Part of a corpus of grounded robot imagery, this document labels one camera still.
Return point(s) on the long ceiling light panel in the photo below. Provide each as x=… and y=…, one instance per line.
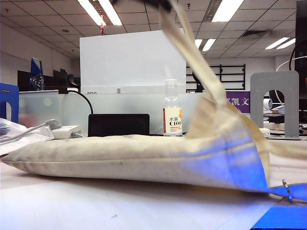
x=198, y=43
x=91, y=12
x=227, y=10
x=110, y=12
x=286, y=43
x=277, y=43
x=209, y=44

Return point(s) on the small white desk fan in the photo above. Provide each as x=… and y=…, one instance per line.
x=268, y=104

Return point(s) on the blue metal bookend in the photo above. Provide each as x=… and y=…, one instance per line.
x=9, y=95

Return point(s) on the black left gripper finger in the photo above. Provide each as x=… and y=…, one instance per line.
x=117, y=1
x=158, y=3

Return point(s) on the small white labelled box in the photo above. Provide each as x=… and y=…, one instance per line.
x=265, y=131

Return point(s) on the black office chair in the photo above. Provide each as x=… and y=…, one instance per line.
x=198, y=88

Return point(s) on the blue crystal trophy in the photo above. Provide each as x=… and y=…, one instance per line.
x=36, y=72

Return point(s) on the white power strip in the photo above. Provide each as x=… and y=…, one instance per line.
x=64, y=130

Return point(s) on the black tall frame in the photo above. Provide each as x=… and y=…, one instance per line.
x=302, y=36

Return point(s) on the clear plastic bottle yellow label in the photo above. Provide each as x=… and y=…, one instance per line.
x=172, y=119

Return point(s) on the white board panel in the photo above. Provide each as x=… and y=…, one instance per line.
x=129, y=60

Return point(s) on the red chinese knot ornament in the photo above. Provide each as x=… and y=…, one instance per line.
x=102, y=28

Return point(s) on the grey metal bookend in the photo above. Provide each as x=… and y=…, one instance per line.
x=256, y=95

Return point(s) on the purple and white name sign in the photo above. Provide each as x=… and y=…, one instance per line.
x=242, y=101

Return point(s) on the grey white plug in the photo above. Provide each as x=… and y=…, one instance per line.
x=54, y=124

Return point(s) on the black rectangular stand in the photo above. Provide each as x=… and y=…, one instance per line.
x=118, y=124

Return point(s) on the frosted glass desk partition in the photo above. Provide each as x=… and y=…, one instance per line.
x=120, y=103

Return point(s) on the beige canvas tote bag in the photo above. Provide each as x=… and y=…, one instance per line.
x=96, y=148

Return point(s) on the dark swivel chair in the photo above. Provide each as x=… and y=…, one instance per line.
x=72, y=80

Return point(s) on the dark office cubicle wall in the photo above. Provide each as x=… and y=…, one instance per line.
x=24, y=81

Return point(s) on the black shelf rack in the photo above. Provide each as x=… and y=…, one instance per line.
x=244, y=76

